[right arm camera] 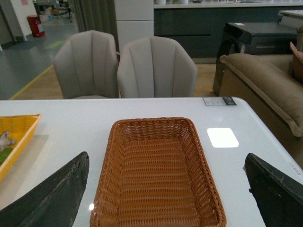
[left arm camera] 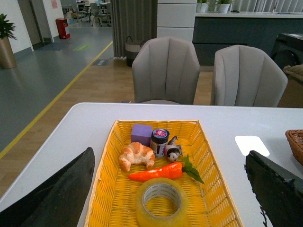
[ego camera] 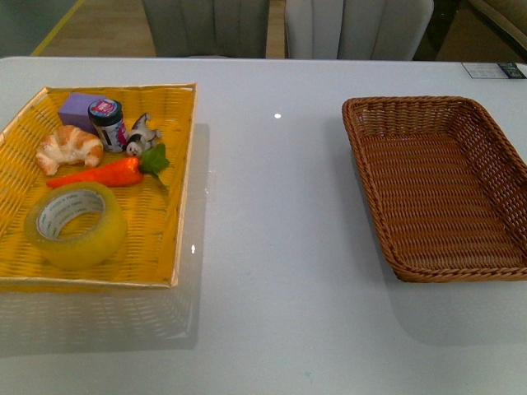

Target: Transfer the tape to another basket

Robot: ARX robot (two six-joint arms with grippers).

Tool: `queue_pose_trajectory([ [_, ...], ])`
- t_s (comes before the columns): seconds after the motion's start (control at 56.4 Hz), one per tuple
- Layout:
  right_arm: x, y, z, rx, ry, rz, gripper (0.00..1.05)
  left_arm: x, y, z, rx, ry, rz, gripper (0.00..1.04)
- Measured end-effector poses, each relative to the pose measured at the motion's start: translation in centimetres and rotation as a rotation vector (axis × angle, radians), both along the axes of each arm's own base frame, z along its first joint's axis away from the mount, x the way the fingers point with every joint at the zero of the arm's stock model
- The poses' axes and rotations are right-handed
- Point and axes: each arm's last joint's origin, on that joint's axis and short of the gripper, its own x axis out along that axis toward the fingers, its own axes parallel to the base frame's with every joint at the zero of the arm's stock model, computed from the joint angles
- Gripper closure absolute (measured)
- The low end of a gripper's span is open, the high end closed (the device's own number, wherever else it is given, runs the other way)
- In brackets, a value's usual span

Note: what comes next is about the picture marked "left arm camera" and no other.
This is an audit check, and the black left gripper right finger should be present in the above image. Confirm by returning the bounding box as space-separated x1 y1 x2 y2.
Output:
245 150 303 227

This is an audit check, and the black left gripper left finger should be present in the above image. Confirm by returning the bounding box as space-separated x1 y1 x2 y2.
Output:
0 147 95 227

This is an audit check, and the yellow packing tape roll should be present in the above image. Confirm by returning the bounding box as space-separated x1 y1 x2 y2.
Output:
136 178 189 227

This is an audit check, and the yellow woven basket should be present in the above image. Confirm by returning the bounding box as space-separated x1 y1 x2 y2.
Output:
84 120 243 227

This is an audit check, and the brown wicker basket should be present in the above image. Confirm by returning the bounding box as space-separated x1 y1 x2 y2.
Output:
285 129 303 165

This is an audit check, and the toy croissant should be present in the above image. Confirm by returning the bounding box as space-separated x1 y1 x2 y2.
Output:
119 142 155 172

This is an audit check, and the orange toy carrot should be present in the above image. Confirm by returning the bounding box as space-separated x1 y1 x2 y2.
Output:
128 155 204 184

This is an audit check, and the purple foam block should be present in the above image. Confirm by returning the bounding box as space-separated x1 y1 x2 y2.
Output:
131 123 152 147

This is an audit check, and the small panda figurine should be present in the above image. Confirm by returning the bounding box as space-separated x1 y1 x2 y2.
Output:
165 136 183 162

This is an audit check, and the small dark jar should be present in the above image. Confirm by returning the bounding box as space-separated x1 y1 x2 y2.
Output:
151 128 169 158

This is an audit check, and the right grey chair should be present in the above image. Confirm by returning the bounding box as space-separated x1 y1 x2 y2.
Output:
211 45 288 107

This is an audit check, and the grey chair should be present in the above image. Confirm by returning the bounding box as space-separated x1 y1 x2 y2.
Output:
211 45 288 107
132 37 200 105

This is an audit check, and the black appliance box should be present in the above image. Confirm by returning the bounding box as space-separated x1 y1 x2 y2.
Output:
271 34 303 70

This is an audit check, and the potted plant bronze vase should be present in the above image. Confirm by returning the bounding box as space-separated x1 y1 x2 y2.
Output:
0 13 17 69

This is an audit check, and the left grey chair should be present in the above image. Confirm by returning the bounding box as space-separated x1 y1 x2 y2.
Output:
132 37 200 105

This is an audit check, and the dark counter with white top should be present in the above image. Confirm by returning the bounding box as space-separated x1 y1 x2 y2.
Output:
192 12 303 66

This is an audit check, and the red fire cabinet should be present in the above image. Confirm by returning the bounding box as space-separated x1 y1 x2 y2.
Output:
56 18 70 39

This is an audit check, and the office chair in background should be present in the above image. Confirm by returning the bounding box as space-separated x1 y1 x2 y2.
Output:
90 2 112 27

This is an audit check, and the white potted plant right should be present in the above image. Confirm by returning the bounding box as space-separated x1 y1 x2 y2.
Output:
216 0 233 14

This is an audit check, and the white potted plant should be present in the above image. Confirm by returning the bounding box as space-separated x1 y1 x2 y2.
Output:
196 0 208 13
216 0 233 14

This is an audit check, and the grey curtain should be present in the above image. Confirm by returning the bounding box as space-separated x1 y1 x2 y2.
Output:
110 0 158 58

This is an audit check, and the white column cabinet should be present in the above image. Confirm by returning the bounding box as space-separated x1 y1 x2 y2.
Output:
156 0 197 42

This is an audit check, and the white potted plant left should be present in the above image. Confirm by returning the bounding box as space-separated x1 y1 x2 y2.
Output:
196 0 208 13

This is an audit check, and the grey storage basket with handles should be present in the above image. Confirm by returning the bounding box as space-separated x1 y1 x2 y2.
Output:
125 36 145 67

